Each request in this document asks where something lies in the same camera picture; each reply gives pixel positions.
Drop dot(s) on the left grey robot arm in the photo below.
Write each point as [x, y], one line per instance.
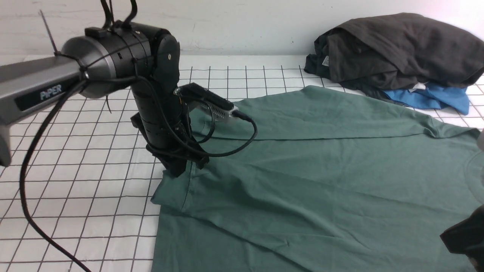
[144, 58]

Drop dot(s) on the dark grey clothes pile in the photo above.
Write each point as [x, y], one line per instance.
[396, 52]

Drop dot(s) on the white grid-patterned table cloth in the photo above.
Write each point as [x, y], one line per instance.
[90, 181]

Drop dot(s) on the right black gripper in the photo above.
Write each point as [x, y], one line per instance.
[467, 238]

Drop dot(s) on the green long-sleeved shirt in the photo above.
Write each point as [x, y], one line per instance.
[333, 182]

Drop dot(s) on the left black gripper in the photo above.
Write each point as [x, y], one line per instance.
[163, 121]

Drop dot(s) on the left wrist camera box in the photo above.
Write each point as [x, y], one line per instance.
[210, 103]

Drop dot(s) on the blue garment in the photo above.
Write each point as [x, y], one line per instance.
[431, 96]

